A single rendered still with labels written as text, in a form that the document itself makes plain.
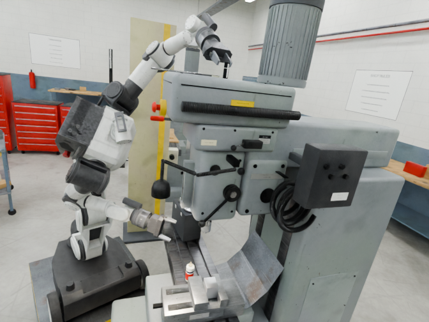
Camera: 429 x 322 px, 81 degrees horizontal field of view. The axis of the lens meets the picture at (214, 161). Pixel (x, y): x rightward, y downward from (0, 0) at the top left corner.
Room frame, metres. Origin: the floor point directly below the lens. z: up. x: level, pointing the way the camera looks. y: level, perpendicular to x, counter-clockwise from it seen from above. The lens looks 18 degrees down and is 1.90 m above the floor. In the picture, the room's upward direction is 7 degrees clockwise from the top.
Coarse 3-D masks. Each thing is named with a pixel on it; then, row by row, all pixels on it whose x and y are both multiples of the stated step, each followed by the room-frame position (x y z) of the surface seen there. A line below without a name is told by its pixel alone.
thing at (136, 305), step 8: (144, 296) 1.07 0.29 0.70; (112, 304) 1.01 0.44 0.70; (120, 304) 1.01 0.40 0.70; (128, 304) 1.01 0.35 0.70; (136, 304) 1.02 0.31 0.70; (144, 304) 1.02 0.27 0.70; (256, 304) 1.12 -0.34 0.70; (112, 312) 0.96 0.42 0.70; (120, 312) 0.96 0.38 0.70; (128, 312) 0.97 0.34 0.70; (136, 312) 0.97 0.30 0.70; (144, 312) 0.98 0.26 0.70; (256, 312) 1.06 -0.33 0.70; (112, 320) 0.92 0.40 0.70; (120, 320) 0.92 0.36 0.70; (128, 320) 0.92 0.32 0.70; (136, 320) 0.93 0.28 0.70; (144, 320) 0.94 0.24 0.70; (256, 320) 1.01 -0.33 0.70; (264, 320) 1.02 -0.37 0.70
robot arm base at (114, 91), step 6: (114, 84) 1.22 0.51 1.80; (120, 84) 1.22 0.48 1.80; (108, 90) 1.22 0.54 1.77; (114, 90) 1.21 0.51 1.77; (120, 90) 1.20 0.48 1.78; (108, 96) 1.20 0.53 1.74; (114, 96) 1.19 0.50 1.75; (120, 96) 1.20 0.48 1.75; (108, 102) 1.21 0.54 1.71; (114, 102) 1.19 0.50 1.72; (138, 102) 1.32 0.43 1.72; (114, 108) 1.20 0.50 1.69; (120, 108) 1.23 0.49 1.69; (132, 108) 1.29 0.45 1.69
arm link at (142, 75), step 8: (152, 48) 1.28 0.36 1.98; (144, 56) 1.31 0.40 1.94; (144, 64) 1.30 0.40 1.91; (152, 64) 1.31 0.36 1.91; (136, 72) 1.29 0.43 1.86; (144, 72) 1.29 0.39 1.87; (152, 72) 1.31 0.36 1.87; (136, 80) 1.27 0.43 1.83; (144, 80) 1.29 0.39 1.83; (144, 88) 1.32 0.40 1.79
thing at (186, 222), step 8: (176, 200) 1.49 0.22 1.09; (176, 208) 1.44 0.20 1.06; (184, 208) 1.38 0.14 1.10; (176, 216) 1.43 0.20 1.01; (184, 216) 1.32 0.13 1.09; (192, 216) 1.34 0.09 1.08; (176, 224) 1.42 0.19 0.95; (184, 224) 1.32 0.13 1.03; (192, 224) 1.34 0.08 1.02; (184, 232) 1.32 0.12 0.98; (192, 232) 1.35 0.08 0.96; (184, 240) 1.32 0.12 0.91
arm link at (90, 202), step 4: (92, 192) 1.20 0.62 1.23; (88, 196) 1.15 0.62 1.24; (92, 196) 1.15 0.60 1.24; (96, 196) 1.16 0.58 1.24; (80, 200) 1.11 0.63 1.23; (84, 200) 1.13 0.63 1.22; (88, 200) 1.12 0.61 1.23; (92, 200) 1.12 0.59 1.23; (96, 200) 1.13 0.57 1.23; (100, 200) 1.13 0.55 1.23; (104, 200) 1.14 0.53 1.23; (108, 200) 1.15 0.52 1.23; (80, 204) 1.10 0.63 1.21; (84, 204) 1.12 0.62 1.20; (88, 204) 1.11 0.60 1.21; (92, 204) 1.11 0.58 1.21; (96, 204) 1.11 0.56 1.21; (100, 204) 1.11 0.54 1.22; (104, 204) 1.11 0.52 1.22; (88, 208) 1.12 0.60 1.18; (92, 208) 1.11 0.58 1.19; (96, 208) 1.11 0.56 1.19; (100, 208) 1.11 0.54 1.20; (104, 212) 1.11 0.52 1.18
